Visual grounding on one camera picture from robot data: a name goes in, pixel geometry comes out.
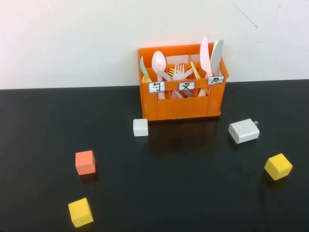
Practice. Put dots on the pale green plastic spoon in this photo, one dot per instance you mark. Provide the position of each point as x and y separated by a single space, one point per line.
142 66

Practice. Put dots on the orange cube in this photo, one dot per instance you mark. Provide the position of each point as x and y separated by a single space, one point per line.
85 162

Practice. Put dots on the yellow plastic spoon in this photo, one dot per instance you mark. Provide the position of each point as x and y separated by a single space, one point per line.
146 79

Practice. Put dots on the orange plastic cutlery holder crate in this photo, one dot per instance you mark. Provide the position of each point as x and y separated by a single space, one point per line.
181 108

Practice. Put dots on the white cube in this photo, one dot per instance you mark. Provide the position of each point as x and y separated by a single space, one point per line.
140 127

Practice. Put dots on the white usb wall charger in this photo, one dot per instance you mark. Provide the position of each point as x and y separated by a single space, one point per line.
243 131

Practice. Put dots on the white knife character label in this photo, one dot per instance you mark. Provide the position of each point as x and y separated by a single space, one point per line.
215 80

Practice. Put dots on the grey plastic knife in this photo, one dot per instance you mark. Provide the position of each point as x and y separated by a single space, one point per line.
217 58

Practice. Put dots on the white plastic fork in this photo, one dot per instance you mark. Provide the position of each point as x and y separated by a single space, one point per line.
179 73

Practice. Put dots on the white spoon character label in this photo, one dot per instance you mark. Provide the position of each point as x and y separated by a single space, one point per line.
157 87

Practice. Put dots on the yellow plastic knife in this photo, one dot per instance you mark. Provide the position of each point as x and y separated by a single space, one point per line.
195 70

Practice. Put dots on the pink plastic spoon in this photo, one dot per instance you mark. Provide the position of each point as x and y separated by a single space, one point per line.
158 60

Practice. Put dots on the cream plastic knife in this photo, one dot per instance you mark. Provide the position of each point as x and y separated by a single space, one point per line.
214 48

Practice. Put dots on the pink plastic knife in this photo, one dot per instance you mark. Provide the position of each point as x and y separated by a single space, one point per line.
205 56

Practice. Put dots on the white fork character label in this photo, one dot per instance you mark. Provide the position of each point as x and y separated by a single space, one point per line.
186 86

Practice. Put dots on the yellow cube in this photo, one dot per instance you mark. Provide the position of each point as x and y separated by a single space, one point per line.
278 166
80 212

